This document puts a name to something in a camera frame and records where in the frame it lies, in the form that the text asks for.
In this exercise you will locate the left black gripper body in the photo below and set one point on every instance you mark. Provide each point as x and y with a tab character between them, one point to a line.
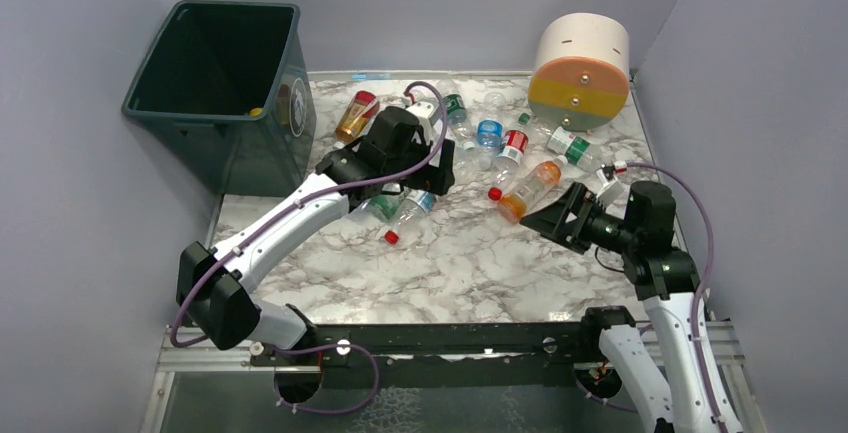
440	166

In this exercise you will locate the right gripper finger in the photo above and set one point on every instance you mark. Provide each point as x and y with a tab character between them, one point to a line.
560	232
570	202

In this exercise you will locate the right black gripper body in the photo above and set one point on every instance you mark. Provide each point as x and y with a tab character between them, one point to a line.
578	216

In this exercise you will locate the clear bottle red blue label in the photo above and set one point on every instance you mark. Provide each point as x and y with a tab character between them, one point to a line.
415	206

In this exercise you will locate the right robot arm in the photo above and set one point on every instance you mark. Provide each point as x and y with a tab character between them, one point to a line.
684	393

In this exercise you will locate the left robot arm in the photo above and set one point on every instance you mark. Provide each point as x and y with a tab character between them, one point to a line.
215	285

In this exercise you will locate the dark green plastic bin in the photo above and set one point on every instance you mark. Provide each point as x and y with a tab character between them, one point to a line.
210	63

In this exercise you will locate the orange juice bottle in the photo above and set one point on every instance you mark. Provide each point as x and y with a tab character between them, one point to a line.
531	189

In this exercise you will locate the clear bottle green white label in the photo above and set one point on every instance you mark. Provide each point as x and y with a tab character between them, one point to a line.
576	149

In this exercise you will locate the amber bottle red label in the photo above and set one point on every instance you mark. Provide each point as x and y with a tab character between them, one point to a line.
361	109

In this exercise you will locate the green tea bottle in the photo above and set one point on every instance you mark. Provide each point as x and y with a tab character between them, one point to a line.
384	207

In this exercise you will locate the clear bottle blue wrap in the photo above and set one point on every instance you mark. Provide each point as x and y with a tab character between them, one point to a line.
491	125

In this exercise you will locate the clear bottle red cap right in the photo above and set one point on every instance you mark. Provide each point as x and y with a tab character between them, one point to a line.
507	161

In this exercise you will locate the white cylinder with coloured face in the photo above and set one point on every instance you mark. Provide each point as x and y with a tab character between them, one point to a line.
580	77

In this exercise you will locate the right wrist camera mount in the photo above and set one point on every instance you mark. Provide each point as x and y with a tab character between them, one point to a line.
611	188

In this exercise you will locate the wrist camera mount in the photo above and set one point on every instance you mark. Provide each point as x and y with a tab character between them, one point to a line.
425	111
611	188

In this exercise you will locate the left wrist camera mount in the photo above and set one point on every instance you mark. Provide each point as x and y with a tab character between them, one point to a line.
425	111

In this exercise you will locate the aluminium frame rail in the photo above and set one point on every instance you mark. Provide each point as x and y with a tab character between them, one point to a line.
205	350

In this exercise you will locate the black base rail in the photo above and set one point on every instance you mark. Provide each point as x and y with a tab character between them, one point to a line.
436	374

